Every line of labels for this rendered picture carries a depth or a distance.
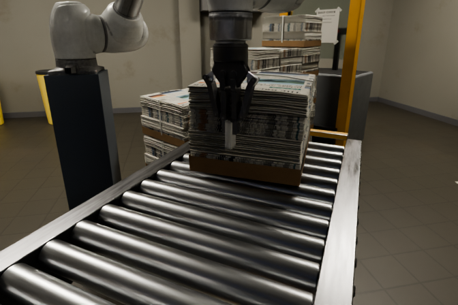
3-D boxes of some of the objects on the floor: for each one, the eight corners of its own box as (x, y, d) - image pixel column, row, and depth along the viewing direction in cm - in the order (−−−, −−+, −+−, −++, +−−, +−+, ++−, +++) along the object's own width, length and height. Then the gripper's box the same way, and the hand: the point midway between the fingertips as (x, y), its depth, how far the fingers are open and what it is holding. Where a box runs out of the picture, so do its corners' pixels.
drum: (84, 116, 444) (76, 68, 422) (75, 124, 403) (66, 71, 381) (52, 118, 436) (42, 69, 414) (39, 126, 395) (28, 72, 373)
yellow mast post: (331, 162, 283) (357, -63, 225) (334, 159, 289) (361, -60, 232) (340, 165, 277) (369, -66, 220) (344, 162, 284) (373, -62, 226)
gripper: (265, 41, 64) (262, 146, 71) (210, 41, 69) (212, 139, 76) (253, 42, 57) (251, 157, 65) (194, 42, 62) (198, 148, 70)
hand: (230, 133), depth 69 cm, fingers closed, pressing on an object
